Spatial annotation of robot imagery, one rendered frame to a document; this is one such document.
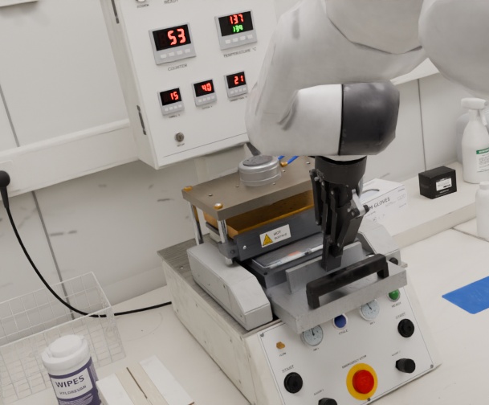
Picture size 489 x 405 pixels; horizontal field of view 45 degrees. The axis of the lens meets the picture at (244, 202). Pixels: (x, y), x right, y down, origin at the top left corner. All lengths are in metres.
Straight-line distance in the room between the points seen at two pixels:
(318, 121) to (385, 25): 0.26
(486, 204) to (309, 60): 1.12
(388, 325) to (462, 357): 0.17
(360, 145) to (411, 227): 0.93
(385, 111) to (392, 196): 1.00
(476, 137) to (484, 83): 1.51
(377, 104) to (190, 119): 0.58
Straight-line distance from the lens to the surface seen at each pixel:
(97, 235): 1.56
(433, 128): 2.04
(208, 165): 1.26
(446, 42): 0.34
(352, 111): 0.69
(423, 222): 1.65
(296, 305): 0.96
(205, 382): 1.22
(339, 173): 0.85
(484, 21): 0.32
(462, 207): 1.73
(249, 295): 1.00
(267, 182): 1.11
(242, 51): 1.24
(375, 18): 0.45
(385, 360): 1.11
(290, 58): 0.55
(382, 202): 1.66
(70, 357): 1.16
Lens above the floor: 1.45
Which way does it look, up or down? 19 degrees down
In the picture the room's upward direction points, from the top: 11 degrees counter-clockwise
